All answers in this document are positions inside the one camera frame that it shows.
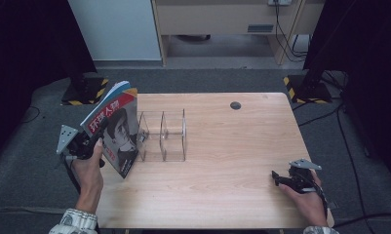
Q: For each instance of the light wooden desk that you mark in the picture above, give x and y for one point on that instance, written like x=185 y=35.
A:
x=215 y=19

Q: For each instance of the clear acrylic divided organizer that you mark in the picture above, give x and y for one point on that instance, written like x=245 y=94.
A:
x=170 y=139

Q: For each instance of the dark round table grommet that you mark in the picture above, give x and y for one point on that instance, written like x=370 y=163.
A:
x=235 y=105

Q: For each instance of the white power strip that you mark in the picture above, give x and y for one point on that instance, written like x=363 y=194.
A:
x=280 y=2

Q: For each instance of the black yellow striped stand base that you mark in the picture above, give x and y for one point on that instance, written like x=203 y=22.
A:
x=82 y=92
x=308 y=91

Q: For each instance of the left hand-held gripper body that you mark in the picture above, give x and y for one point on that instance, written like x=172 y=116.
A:
x=81 y=146

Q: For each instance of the person's left hand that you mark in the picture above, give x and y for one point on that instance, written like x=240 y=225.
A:
x=89 y=178

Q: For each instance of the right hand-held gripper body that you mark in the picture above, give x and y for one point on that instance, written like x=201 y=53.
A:
x=302 y=178

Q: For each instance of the dark curtain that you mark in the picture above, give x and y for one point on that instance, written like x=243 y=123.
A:
x=368 y=48
x=27 y=48

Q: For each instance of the person's right hand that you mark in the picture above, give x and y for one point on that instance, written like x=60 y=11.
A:
x=310 y=204

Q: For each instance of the white cabinet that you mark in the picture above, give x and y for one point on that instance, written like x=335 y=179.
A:
x=115 y=29

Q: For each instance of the red and grey portrait magazine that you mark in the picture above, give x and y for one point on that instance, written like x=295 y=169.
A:
x=121 y=130

